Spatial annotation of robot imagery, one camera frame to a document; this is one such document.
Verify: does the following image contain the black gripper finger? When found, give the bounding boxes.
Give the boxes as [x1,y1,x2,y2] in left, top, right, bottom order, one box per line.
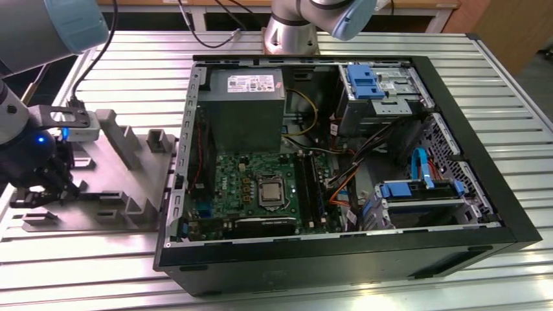
[45,144,83,202]
[8,185,51,209]

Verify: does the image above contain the black RAM slot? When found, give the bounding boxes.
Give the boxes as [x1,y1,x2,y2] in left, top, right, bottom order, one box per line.
[296,152,313,228]
[306,152,324,226]
[301,152,318,227]

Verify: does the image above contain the grey parts rack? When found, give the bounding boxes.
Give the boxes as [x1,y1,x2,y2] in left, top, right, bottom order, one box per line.
[19,109,178,233]

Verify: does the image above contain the green motherboard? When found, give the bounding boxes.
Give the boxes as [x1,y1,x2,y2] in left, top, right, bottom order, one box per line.
[185,150,346,242]

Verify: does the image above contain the grey power supply unit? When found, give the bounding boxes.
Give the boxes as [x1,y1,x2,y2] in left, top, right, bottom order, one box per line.
[197,66,286,156]

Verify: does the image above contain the black graphics card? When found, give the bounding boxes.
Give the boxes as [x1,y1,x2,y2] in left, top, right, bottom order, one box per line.
[222,216,300,239]

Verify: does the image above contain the silver CPU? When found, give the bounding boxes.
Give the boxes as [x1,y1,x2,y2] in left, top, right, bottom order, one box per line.
[261,183,285,201]

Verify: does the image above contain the black CPU socket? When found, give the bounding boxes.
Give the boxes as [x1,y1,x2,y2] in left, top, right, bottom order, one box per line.
[257,174,292,213]

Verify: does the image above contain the metal socket cover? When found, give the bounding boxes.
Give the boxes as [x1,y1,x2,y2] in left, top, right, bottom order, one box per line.
[257,176,289,208]

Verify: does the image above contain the black open PC case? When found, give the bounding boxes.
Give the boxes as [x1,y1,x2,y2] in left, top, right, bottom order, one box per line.
[153,54,544,297]

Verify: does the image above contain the metal disk bay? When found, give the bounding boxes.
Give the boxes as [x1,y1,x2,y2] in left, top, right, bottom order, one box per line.
[361,179,496,231]

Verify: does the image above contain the hard disk in blue carrier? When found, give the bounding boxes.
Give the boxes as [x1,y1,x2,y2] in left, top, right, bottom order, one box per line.
[374,180,466,204]

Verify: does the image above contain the grey metal drive cage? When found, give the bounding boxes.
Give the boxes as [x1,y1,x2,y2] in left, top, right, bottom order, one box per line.
[336,63,436,137]

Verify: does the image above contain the white framed wooden desk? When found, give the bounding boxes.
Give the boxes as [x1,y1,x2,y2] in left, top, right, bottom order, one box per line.
[97,0,460,33]

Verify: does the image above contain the brown wooden cabinet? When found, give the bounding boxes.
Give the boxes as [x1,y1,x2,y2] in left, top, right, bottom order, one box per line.
[442,0,553,77]

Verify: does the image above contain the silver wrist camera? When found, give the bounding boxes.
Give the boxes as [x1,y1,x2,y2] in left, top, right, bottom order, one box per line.
[64,127,101,143]

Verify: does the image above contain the black camera bracket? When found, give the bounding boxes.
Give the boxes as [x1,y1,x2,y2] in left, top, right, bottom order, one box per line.
[29,104,92,130]

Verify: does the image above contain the black camera cable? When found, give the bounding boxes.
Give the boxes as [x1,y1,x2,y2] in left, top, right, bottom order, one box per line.
[67,0,120,109]

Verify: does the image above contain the white green black wires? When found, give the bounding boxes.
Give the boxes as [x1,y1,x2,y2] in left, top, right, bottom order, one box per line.
[282,135,349,155]

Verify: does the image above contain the black cable with plug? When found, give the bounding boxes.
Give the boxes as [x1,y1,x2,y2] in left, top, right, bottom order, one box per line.
[176,0,242,49]

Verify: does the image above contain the yellow black power wires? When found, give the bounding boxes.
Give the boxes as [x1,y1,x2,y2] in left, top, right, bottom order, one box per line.
[282,89,321,139]

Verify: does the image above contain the orange yellow wires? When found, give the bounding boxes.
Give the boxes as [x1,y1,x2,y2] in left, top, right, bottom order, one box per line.
[328,174,360,207]

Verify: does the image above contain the red orange labelled wires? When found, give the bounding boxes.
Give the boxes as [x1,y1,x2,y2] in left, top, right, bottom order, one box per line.
[328,115,349,155]

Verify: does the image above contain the black cable bundle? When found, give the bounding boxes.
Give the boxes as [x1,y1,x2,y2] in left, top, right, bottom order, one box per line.
[325,122,397,189]

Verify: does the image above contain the blue plastic drive bracket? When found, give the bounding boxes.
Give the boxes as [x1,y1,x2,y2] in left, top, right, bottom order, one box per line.
[345,64,388,100]

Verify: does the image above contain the blue disk data wire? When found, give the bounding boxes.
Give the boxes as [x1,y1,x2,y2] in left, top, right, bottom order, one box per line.
[409,147,436,191]

